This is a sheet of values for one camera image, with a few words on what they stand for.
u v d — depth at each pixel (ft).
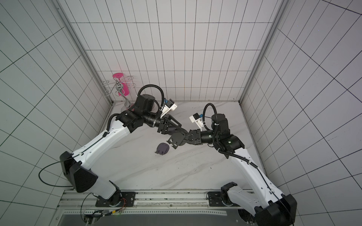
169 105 1.90
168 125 1.87
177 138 2.01
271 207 1.21
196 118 2.04
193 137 1.96
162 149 3.03
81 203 2.37
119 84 3.01
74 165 1.34
